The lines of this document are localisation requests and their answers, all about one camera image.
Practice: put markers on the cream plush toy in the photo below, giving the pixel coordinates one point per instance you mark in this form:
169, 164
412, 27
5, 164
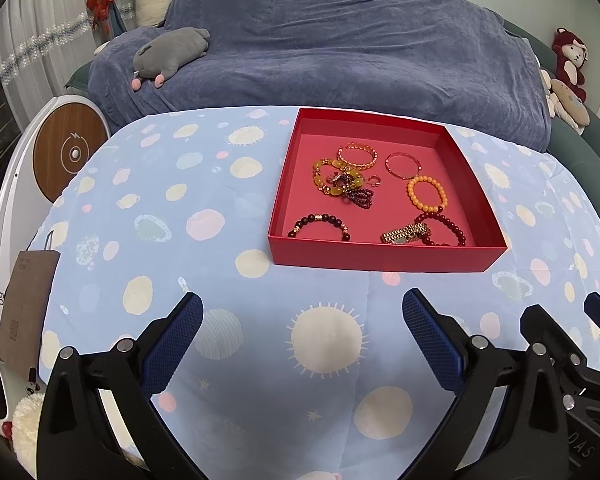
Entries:
567, 100

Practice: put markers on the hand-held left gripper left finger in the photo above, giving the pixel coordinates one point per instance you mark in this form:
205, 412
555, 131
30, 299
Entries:
172, 345

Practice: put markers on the blue-grey sofa cover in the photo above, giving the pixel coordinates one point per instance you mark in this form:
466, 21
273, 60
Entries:
355, 50

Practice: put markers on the white wood-top side table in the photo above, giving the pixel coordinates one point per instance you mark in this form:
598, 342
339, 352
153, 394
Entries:
65, 150

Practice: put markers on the gold watch band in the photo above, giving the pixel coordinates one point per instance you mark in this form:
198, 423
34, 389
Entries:
405, 234

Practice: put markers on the white sheer curtain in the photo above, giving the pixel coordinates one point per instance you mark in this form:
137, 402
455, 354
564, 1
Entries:
30, 10

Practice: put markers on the light blue dotted blanket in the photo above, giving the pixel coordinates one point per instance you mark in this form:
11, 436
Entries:
230, 210

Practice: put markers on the red bow tieback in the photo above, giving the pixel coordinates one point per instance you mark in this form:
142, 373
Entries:
100, 2

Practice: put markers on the gold twisted bangle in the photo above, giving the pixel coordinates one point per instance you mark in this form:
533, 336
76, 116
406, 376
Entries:
372, 164

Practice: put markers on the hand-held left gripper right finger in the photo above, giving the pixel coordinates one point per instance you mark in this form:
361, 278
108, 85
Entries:
432, 345

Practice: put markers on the grey plush toy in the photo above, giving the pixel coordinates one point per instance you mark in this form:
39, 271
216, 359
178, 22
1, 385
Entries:
172, 52

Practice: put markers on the silver tinsel garland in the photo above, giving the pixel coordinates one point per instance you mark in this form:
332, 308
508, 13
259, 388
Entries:
45, 37

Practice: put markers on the brown paper bag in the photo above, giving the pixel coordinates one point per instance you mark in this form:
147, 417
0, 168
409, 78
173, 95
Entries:
27, 310

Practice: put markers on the white fluffy pompom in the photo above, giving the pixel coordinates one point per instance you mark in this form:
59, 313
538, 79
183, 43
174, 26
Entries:
27, 425

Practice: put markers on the thin rose gold bangle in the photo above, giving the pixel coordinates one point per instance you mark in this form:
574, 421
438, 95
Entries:
387, 164

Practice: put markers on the red monkey plush toy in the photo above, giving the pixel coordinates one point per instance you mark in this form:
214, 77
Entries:
565, 67

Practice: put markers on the red cardboard box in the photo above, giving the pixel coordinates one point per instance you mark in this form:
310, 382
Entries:
380, 255

